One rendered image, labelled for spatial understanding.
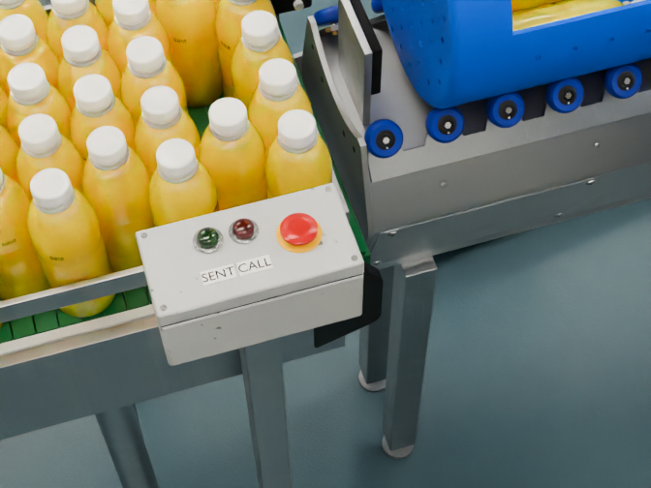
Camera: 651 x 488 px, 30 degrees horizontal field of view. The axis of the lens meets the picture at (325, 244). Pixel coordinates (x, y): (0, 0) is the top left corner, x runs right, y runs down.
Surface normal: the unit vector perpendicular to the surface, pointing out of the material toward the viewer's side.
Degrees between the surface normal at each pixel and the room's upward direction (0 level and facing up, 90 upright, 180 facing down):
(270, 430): 90
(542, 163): 71
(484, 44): 76
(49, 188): 0
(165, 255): 0
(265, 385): 90
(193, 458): 0
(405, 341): 90
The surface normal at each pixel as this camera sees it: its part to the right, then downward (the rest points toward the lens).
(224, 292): -0.01, -0.55
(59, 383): 0.29, 0.80
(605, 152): 0.27, 0.57
